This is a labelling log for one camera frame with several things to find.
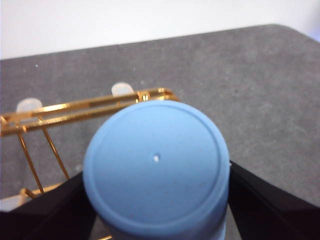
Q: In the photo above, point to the blue ribbed cup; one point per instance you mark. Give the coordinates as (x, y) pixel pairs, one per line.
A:
(155, 162)

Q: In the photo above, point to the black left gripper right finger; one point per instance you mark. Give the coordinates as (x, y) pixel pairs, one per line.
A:
(275, 215)

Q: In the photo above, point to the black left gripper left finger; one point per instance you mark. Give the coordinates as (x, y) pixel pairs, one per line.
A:
(45, 215)

